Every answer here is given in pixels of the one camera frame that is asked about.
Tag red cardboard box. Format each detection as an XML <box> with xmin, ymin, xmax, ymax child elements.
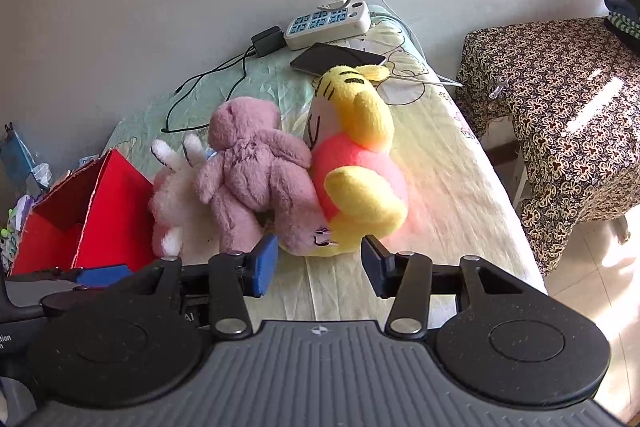
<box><xmin>9</xmin><ymin>148</ymin><xmax>156</xmax><ymax>278</ymax></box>

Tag pink bear plush toy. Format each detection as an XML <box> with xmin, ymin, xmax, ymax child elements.
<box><xmin>195</xmin><ymin>97</ymin><xmax>333</xmax><ymax>256</ymax></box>

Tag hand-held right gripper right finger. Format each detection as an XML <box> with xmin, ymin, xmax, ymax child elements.
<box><xmin>361</xmin><ymin>235</ymin><xmax>546</xmax><ymax>338</ymax></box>

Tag white power strip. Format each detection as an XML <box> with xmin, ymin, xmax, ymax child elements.
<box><xmin>283</xmin><ymin>0</ymin><xmax>372</xmax><ymax>52</ymax></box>

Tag black smartphone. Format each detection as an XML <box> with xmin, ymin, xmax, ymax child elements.
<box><xmin>290</xmin><ymin>42</ymin><xmax>387</xmax><ymax>76</ymax></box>

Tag brown floral tablecloth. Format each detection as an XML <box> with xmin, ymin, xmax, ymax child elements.
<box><xmin>455</xmin><ymin>17</ymin><xmax>640</xmax><ymax>278</ymax></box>

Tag stack of folded clothes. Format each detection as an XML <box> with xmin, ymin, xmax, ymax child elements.
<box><xmin>601</xmin><ymin>0</ymin><xmax>640</xmax><ymax>52</ymax></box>

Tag thin black cable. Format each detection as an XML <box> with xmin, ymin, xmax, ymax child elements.
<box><xmin>162</xmin><ymin>46</ymin><xmax>258</xmax><ymax>134</ymax></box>

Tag blue plastic packet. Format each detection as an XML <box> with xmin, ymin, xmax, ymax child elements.
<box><xmin>0</xmin><ymin>122</ymin><xmax>38</xmax><ymax>188</ymax></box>

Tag white table frame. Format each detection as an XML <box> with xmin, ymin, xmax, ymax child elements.
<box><xmin>482</xmin><ymin>116</ymin><xmax>533</xmax><ymax>210</ymax></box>

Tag pastel printed bed sheet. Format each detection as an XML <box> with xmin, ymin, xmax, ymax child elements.
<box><xmin>102</xmin><ymin>4</ymin><xmax>548</xmax><ymax>323</ymax></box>

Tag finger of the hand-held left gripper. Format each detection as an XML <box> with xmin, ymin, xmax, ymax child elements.
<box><xmin>10</xmin><ymin>263</ymin><xmax>135</xmax><ymax>292</ymax></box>

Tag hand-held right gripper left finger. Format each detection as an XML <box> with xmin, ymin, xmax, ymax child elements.
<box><xmin>107</xmin><ymin>234</ymin><xmax>278</xmax><ymax>341</ymax></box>

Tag yellow tiger plush toy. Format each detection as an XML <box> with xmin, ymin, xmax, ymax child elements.
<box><xmin>277</xmin><ymin>64</ymin><xmax>410</xmax><ymax>258</ymax></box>

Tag black power adapter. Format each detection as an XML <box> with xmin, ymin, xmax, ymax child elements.
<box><xmin>251</xmin><ymin>26</ymin><xmax>286</xmax><ymax>58</ymax></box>

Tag white rabbit plush plaid ears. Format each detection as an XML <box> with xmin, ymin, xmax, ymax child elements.
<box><xmin>148</xmin><ymin>133</ymin><xmax>226</xmax><ymax>258</ymax></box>

